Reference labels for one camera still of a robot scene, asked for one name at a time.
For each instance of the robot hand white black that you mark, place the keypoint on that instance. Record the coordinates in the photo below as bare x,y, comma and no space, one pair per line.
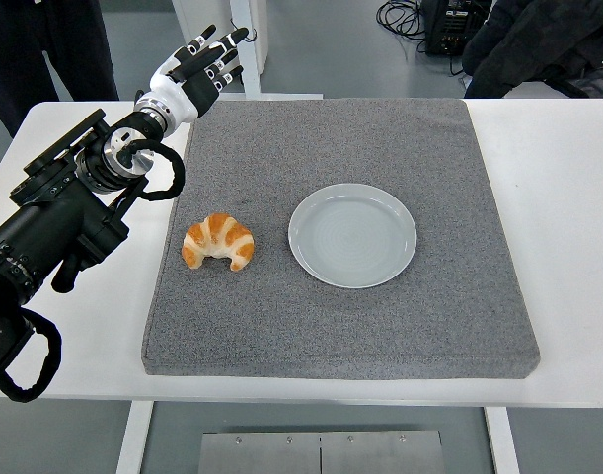
180,96

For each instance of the croissant bread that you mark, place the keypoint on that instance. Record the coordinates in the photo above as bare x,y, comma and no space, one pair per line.
222,232

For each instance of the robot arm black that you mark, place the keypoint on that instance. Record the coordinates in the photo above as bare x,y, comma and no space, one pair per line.
59,217

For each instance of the round grey plate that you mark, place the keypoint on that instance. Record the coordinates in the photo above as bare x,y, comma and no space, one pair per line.
353,237

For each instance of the grey metal plate with screws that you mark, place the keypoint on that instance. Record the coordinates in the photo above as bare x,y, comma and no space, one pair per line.
321,454

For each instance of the white cabinet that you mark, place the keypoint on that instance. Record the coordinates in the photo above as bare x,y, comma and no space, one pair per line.
187,20

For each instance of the person standing in dark clothing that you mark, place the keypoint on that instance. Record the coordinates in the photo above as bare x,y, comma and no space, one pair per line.
15,49

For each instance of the grey foam mat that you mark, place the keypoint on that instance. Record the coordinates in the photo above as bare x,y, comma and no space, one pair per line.
330,326

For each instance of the black electronics box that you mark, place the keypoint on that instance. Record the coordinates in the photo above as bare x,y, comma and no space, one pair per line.
449,29

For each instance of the white table leg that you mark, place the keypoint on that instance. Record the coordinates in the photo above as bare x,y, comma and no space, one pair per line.
133,439
502,442

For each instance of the person in black jacket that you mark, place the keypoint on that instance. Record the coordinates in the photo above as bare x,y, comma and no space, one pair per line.
543,44

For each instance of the white stand post with base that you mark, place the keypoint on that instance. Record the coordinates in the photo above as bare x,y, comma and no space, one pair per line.
251,69

